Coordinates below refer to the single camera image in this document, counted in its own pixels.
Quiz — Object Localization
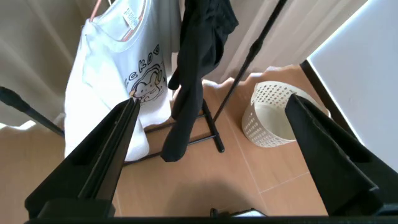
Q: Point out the black clothes rack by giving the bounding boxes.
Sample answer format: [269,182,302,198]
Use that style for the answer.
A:
[0,0,289,167]

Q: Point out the pink clothes hanger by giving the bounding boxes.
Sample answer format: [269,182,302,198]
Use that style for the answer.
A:
[89,0,147,43]

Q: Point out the white laundry basket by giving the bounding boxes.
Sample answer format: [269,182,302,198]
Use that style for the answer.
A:
[241,80,331,148]

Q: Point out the white printed t-shirt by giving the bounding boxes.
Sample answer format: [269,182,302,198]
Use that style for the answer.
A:
[63,0,183,162]

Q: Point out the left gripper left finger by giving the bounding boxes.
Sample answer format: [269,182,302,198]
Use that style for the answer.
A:
[24,98,141,219]

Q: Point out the black shorts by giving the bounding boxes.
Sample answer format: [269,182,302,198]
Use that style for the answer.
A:
[160,0,239,163]

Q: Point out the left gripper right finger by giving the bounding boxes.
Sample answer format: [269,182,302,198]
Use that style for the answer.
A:
[284,93,398,217]

